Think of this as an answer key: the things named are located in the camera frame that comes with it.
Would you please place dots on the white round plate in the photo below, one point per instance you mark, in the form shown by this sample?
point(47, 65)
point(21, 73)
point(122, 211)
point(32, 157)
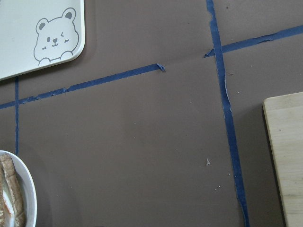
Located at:
point(28, 192)

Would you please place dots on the bottom bread slice on plate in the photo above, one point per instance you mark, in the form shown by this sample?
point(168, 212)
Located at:
point(14, 190)

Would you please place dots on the bamboo cutting board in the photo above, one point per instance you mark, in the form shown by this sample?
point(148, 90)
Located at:
point(284, 119)

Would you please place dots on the cream tray with bear print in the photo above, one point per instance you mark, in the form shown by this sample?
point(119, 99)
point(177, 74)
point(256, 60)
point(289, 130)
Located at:
point(36, 34)

